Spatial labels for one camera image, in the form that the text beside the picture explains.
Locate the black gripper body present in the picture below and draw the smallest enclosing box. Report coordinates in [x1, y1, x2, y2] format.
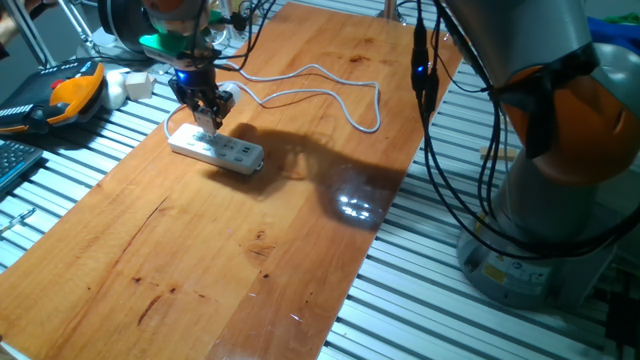
[168, 66, 220, 107]

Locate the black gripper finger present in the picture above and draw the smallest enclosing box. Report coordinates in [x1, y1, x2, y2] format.
[173, 89, 201, 121]
[211, 89, 237, 131]

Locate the white bulb holder with bulb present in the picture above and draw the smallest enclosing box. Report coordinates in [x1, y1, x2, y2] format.
[192, 81, 243, 139]

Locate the bare person hand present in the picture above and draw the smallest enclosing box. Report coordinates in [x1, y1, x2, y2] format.
[0, 12, 21, 49]

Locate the white power strip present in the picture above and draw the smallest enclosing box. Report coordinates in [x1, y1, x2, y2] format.
[167, 122, 265, 177]

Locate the pale wooden cube block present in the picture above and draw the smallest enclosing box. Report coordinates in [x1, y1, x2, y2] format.
[124, 71, 157, 101]

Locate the white rounded object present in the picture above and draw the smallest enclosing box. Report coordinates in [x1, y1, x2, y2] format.
[102, 68, 130, 111]

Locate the black round drum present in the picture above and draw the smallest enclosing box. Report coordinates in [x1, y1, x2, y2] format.
[97, 0, 161, 55]

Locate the orange and black teach pendant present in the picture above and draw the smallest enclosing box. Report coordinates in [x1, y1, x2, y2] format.
[0, 58, 107, 135]

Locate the grey metal bar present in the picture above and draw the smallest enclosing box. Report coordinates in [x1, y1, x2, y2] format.
[3, 0, 56, 69]

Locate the brown wooden board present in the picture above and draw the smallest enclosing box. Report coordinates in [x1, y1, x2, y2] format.
[0, 2, 469, 360]

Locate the black keyboard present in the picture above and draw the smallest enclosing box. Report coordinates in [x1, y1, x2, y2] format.
[0, 139, 45, 194]

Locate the small metal hand tool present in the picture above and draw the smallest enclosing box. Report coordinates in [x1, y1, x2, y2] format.
[0, 207, 37, 236]

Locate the blue bag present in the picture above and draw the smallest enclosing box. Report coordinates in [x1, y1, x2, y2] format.
[587, 15, 640, 51]

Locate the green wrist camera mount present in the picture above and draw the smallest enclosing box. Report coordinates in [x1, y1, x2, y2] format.
[138, 9, 226, 59]

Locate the white power strip cable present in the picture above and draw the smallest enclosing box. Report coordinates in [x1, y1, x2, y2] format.
[163, 62, 382, 140]

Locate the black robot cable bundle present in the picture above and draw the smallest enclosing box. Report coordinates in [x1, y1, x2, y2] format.
[189, 0, 640, 259]

